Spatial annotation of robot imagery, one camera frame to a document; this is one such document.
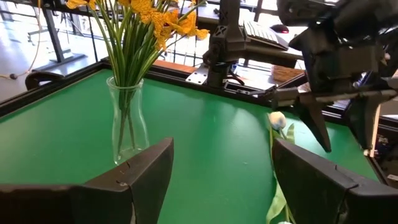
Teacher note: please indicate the clear glass vase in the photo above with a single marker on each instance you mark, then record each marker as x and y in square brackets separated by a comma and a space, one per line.
[129, 130]

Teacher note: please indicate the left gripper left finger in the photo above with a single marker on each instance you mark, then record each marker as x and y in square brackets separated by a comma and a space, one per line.
[140, 180]

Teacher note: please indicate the green table mat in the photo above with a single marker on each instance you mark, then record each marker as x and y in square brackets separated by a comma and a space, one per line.
[202, 140]

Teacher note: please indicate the black desk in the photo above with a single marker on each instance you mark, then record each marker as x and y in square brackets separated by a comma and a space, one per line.
[280, 56]

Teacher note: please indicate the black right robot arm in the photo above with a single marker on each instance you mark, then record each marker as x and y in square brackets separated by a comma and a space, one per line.
[230, 40]

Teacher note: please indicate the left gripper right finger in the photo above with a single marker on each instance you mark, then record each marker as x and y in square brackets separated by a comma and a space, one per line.
[311, 186]

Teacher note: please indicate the black post with base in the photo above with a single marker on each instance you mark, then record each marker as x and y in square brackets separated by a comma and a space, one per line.
[53, 34]

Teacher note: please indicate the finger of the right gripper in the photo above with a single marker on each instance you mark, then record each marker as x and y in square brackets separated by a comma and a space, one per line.
[315, 121]
[365, 124]

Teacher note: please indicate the black computer mouse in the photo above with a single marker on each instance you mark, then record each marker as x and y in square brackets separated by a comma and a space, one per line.
[280, 29]

